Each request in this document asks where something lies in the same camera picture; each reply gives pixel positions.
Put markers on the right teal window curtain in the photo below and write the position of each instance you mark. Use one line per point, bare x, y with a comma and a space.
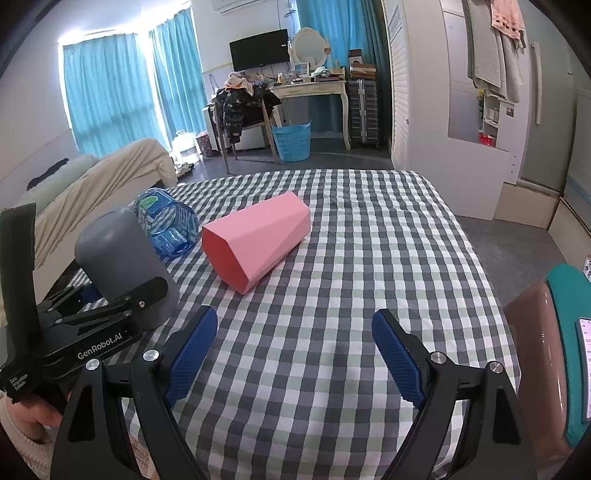
178, 75

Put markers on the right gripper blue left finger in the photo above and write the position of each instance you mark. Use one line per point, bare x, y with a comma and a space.
93, 441

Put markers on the bed with beige cover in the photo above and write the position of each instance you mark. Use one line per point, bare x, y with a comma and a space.
65, 207

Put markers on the white air conditioner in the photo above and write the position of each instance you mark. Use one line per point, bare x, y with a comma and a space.
225, 6

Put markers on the white dressing table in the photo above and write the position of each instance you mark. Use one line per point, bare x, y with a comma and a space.
328, 105

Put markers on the teal corner curtain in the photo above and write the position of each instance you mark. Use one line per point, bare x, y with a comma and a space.
350, 25

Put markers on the teal window curtain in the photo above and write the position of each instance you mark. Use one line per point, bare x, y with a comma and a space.
108, 94
178, 75

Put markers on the teal phone holder with phone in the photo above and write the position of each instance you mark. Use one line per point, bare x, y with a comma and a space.
570, 291

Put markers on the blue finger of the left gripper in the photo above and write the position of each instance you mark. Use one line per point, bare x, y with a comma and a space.
90, 294
142, 297

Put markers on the pink hexagonal cup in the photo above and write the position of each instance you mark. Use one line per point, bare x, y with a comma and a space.
245, 245

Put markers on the white louvered wardrobe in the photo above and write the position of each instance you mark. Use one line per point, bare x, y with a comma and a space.
469, 175

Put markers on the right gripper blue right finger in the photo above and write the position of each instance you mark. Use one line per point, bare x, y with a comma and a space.
493, 444

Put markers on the blue laundry basket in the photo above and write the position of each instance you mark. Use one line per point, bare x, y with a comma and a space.
293, 143

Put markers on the wooden chair with clothes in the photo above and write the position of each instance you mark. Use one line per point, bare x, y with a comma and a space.
240, 106

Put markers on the oval vanity mirror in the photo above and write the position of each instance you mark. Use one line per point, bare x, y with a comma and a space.
309, 46

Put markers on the dark suitcase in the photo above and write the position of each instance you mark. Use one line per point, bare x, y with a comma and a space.
364, 113

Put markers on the grey plastic cup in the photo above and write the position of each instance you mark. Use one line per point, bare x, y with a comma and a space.
117, 257

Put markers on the left teal window curtain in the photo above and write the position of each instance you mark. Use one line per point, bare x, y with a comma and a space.
108, 94

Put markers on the person's left hand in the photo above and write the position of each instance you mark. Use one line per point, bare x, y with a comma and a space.
25, 424

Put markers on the pink hanging garment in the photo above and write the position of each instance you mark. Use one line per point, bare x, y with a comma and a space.
507, 19

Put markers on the grey hanging garment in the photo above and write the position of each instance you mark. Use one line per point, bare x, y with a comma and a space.
493, 58

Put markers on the black flat television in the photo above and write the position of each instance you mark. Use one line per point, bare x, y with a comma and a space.
260, 50

